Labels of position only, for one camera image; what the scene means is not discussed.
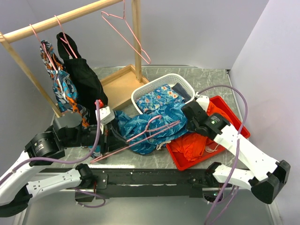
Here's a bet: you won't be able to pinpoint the pink wire hanger far left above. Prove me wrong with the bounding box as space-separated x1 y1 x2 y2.
29 24 57 71

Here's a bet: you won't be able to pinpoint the pink wire hanger with black shorts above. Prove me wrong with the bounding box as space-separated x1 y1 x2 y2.
54 15 81 59

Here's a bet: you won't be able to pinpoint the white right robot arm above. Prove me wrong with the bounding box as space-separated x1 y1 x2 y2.
182 101 291 204

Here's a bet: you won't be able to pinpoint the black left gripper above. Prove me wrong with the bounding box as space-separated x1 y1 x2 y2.
64 120 130 155

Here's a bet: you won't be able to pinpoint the black sport shorts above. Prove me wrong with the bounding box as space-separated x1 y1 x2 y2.
57 47 108 125

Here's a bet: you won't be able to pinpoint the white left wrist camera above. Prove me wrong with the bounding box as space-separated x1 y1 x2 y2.
95 99 115 125

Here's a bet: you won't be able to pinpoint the pink wire hanger front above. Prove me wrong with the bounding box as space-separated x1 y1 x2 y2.
90 114 181 164

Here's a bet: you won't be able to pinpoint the blue shark print shorts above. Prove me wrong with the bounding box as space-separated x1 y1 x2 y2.
115 102 188 155

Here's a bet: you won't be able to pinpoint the red plastic tray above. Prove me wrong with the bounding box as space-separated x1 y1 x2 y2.
166 96 241 171

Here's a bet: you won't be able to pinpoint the dark navy folded garment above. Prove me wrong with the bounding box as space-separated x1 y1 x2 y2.
172 83 191 102

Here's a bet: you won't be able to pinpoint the empty pink wire hanger rear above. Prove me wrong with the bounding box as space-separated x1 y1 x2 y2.
100 0 151 65

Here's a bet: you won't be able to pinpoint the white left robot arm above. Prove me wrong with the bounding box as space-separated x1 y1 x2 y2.
0 112 99 218

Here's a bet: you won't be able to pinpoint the blue floral shorts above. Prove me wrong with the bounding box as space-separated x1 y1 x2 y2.
135 84 185 114

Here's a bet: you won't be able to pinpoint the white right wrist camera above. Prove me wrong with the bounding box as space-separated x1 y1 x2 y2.
195 92 210 112

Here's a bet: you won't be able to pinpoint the orange blue patterned shorts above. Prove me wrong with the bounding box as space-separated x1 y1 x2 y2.
40 40 91 129

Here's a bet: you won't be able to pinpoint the white perforated plastic basket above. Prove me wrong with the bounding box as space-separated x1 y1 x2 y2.
131 73 195 114

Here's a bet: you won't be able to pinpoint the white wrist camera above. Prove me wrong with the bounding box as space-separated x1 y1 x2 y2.
195 92 210 112
95 99 115 125

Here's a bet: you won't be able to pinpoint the wooden clothes rack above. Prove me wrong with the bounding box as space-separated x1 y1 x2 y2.
0 0 150 118

